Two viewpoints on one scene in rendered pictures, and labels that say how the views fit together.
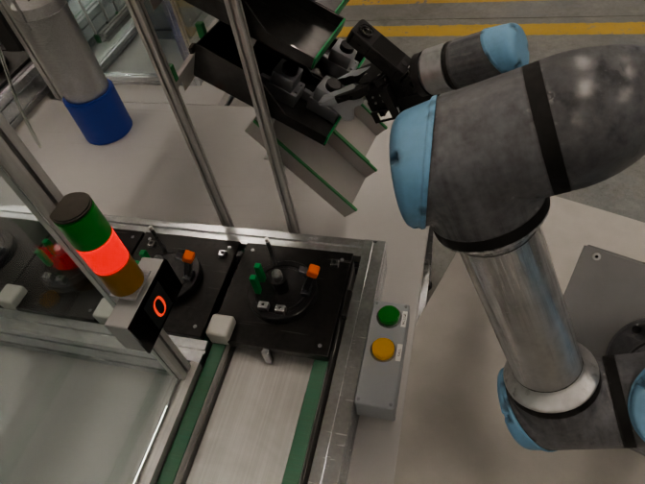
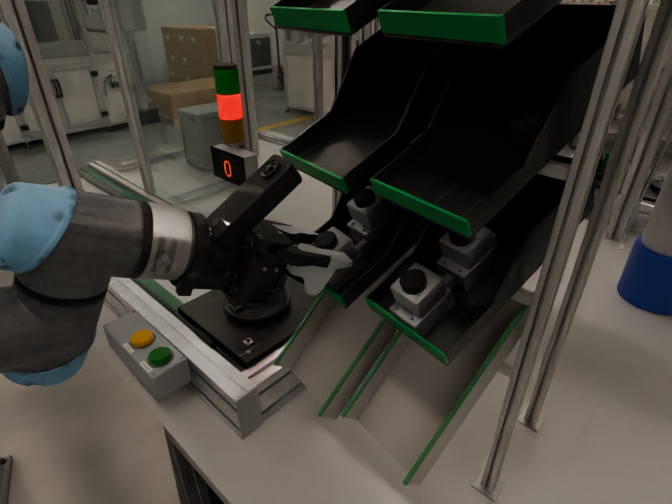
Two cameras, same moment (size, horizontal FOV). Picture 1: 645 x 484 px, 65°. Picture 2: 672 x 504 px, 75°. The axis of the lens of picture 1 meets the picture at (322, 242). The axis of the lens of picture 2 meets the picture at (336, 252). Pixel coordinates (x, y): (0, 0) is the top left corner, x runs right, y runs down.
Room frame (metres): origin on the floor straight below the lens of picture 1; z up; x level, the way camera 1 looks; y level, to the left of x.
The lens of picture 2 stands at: (1.00, -0.54, 1.54)
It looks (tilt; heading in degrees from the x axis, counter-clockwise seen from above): 31 degrees down; 111
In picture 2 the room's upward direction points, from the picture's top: straight up
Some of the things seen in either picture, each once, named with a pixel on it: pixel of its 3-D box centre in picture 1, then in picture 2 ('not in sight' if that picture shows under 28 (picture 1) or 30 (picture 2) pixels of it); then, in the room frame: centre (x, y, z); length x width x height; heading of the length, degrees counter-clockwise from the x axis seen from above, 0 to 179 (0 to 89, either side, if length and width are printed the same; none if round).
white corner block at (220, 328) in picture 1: (222, 329); not in sight; (0.53, 0.23, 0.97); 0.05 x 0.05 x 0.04; 68
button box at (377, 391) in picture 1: (384, 357); (146, 351); (0.42, -0.07, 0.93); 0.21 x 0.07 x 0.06; 158
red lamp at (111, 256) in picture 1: (102, 249); (230, 105); (0.45, 0.28, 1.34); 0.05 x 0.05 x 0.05
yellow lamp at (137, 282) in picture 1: (119, 272); (232, 129); (0.45, 0.28, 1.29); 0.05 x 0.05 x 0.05
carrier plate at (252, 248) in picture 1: (284, 296); (258, 308); (0.58, 0.10, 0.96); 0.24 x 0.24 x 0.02; 68
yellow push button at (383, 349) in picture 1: (383, 350); (142, 339); (0.42, -0.07, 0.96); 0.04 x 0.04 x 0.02
